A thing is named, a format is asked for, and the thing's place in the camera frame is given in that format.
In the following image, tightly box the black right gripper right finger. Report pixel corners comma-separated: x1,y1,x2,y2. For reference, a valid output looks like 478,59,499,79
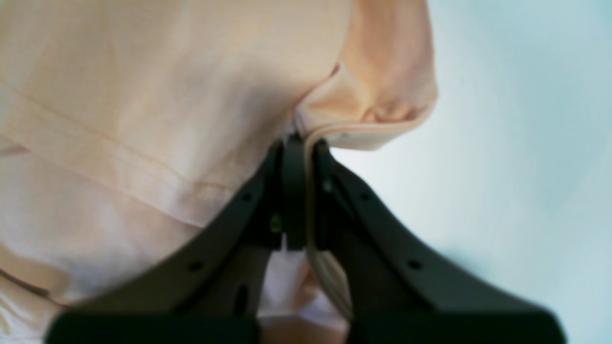
312,140,567,344

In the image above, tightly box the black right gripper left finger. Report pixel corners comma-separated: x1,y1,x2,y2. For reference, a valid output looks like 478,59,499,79
45,134,306,344

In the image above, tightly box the peach orange T-shirt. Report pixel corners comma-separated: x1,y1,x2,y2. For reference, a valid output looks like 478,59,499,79
1,0,437,344

